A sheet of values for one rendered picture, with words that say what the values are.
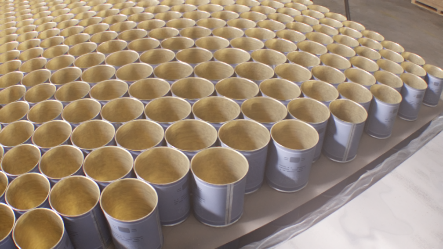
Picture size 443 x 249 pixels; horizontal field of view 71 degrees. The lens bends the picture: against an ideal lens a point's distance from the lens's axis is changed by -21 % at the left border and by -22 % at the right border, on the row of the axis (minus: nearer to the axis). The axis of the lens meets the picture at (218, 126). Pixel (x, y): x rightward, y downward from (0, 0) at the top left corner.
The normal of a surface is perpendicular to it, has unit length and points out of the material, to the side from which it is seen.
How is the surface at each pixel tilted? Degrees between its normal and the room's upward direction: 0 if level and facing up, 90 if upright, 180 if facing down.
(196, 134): 91
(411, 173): 0
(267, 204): 2
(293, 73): 91
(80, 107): 92
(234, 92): 92
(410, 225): 0
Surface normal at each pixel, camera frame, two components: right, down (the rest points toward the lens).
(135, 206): 0.14, 0.58
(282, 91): -0.37, 0.53
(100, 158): 0.55, 0.50
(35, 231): 0.77, 0.39
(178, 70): -0.14, 0.58
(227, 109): -0.58, 0.47
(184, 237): 0.03, -0.81
